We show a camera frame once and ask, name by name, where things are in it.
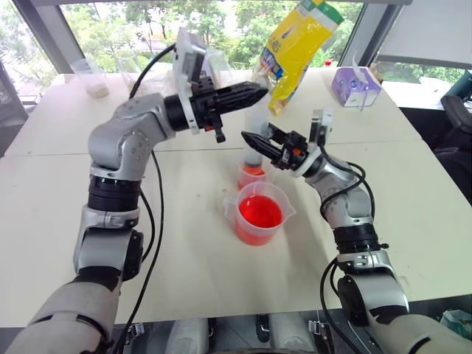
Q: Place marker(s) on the small cup with red liquid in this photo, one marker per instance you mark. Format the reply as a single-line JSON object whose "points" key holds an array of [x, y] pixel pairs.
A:
{"points": [[252, 177]]}

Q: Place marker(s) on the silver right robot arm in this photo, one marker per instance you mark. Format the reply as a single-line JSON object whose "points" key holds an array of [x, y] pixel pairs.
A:
{"points": [[372, 291]]}

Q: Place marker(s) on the tall cylinder with red liquid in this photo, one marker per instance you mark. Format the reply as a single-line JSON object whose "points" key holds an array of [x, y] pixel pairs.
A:
{"points": [[256, 121]]}

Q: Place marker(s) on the metal table latch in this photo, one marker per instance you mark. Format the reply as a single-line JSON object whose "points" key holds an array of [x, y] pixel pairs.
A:
{"points": [[133, 333], [318, 332]]}

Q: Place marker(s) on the yellow plastic snack bag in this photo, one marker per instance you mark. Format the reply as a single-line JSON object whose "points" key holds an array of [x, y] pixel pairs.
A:
{"points": [[298, 51]]}

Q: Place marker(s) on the grey rounded robot leg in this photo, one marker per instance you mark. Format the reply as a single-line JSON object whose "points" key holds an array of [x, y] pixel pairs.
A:
{"points": [[188, 335], [291, 333]]}

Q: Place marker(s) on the clear plastic container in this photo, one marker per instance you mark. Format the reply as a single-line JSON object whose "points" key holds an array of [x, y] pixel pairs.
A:
{"points": [[219, 68]]}

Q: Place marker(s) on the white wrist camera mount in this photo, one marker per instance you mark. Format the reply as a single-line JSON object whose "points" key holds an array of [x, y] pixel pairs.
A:
{"points": [[186, 62], [326, 121]]}

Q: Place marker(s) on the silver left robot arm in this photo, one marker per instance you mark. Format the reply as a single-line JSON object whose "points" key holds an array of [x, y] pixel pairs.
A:
{"points": [[121, 136]]}

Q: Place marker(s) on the purple tissue box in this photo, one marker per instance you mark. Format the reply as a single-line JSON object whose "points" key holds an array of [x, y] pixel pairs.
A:
{"points": [[354, 86]]}

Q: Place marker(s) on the large beaker with red liquid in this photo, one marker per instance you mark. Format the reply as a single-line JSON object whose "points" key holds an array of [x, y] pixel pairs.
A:
{"points": [[260, 217]]}

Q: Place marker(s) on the black office chair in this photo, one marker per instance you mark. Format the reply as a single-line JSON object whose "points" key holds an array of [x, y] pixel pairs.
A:
{"points": [[457, 110]]}

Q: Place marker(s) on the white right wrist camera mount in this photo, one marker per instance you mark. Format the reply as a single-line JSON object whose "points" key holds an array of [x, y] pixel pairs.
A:
{"points": [[326, 121]]}

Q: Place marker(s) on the empty clear plastic cup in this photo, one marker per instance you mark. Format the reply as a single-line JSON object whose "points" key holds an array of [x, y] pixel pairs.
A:
{"points": [[129, 70]]}

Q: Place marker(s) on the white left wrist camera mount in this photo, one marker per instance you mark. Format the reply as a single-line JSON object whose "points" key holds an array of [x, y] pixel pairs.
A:
{"points": [[186, 62]]}

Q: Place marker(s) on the clear cup with white grains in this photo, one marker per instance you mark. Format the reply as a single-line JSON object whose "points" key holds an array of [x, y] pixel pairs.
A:
{"points": [[96, 83]]}

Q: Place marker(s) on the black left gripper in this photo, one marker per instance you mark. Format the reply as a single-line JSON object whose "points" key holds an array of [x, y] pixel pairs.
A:
{"points": [[204, 99]]}

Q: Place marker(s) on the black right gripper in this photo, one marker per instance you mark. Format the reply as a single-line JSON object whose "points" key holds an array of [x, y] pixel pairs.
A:
{"points": [[295, 149]]}

